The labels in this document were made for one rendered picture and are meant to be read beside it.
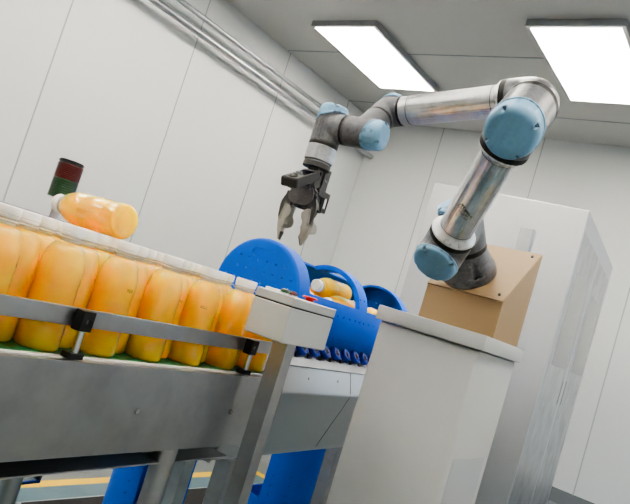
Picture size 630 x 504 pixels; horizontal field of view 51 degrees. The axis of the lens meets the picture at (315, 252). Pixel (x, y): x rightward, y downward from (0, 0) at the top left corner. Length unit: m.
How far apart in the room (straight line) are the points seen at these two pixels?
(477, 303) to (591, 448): 4.88
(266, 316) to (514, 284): 0.74
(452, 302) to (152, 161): 4.23
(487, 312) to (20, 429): 1.18
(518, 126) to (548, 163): 5.78
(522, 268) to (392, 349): 0.43
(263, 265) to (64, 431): 0.85
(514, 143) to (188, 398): 0.84
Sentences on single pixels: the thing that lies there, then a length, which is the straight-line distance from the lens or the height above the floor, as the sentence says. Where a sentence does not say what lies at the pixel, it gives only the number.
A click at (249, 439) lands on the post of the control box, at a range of 1.53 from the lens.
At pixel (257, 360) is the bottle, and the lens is 1.62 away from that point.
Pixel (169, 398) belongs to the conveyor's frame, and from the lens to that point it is 1.36.
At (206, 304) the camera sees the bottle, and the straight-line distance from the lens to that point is 1.41.
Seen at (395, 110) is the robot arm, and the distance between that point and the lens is 1.72.
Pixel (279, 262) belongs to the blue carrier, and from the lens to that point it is 1.84.
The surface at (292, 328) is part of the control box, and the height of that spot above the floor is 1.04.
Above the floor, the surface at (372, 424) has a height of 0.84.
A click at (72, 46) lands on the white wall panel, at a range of 5.34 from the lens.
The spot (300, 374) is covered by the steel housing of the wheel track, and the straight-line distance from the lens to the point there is 1.97.
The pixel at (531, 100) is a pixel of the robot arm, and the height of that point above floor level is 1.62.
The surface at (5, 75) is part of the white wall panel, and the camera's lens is 5.08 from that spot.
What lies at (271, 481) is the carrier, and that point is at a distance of 3.06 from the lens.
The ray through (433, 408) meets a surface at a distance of 1.77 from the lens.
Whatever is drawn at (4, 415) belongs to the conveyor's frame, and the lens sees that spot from 1.11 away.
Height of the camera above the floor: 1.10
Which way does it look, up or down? 4 degrees up
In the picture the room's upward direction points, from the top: 17 degrees clockwise
